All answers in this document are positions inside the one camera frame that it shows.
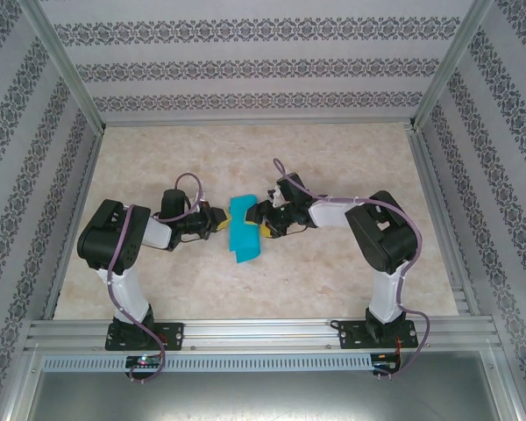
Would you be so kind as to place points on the wide aluminium mounting rail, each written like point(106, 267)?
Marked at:
point(263, 333)

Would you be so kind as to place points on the thin aluminium cross rail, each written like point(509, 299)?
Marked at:
point(254, 121)

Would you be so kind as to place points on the aluminium side rail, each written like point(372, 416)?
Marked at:
point(76, 210)
point(442, 219)

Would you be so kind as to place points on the grey metal sheet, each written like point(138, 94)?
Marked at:
point(263, 394)

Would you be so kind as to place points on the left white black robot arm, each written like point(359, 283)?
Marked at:
point(133, 294)

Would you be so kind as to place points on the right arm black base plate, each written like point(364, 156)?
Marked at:
point(348, 335)

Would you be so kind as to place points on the teal cloth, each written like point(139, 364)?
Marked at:
point(245, 243)

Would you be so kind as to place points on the aluminium frame post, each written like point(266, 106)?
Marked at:
point(453, 61)
point(66, 61)

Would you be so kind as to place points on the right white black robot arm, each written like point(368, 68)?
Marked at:
point(385, 294)

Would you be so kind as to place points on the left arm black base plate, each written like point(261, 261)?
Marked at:
point(175, 333)

